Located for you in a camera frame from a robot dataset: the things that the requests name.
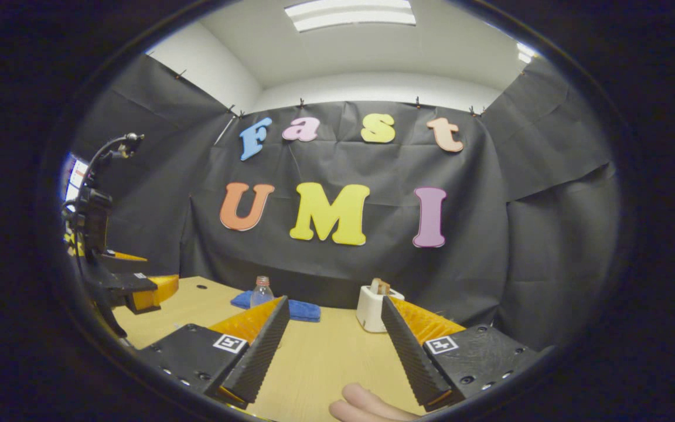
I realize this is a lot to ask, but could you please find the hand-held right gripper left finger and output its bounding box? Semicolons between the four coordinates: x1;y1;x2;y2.
137;295;291;410

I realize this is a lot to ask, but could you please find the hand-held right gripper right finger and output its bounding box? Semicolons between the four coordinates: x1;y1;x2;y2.
381;294;544;412

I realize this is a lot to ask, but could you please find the clear plastic water bottle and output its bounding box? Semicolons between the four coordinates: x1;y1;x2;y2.
250;276;274;308

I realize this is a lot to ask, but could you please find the computer monitor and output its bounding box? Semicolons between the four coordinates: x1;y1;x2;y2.
65;155;89;203

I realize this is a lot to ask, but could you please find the white toaster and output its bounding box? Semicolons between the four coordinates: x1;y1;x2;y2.
356;285;405;333

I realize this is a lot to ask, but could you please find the folded blue towel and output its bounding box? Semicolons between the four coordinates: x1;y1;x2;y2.
231;291;321;322

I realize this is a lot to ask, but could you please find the black backdrop cloth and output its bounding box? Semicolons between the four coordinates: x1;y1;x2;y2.
68;54;621;352

